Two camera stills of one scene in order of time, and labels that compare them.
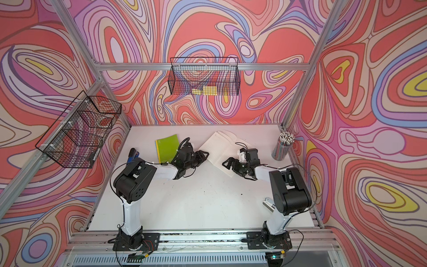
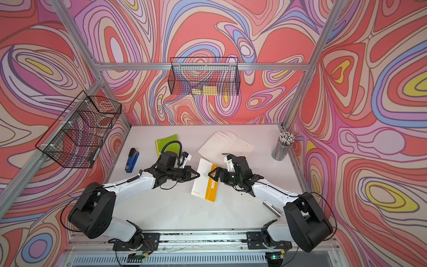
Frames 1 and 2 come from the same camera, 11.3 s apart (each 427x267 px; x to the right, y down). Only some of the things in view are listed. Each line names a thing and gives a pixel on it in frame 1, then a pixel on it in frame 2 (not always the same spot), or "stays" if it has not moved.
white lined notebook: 221,146 stays
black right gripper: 231,160 -> 218,170
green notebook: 167,148 stays
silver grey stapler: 268,203 stays
